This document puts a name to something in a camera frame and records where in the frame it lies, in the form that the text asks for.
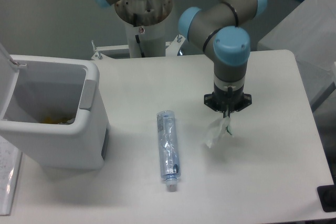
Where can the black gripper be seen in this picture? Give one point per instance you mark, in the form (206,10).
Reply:
(233,101)

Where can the clear plastic bag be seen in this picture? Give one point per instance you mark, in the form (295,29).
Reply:
(218,130)

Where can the crushed clear plastic bottle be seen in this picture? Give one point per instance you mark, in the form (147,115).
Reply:
(170,168)

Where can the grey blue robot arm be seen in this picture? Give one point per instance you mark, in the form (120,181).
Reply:
(217,32)

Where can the white open trash can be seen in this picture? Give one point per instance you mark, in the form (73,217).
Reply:
(33,87)

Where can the yellow trash inside can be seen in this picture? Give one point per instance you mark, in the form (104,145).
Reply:
(65,120)

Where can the black device table corner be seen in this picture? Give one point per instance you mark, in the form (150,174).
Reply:
(326,195)

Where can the laminated paper sheet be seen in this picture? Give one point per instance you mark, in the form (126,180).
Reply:
(10,165)

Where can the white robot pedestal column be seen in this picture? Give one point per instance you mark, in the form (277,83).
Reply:
(144,22)

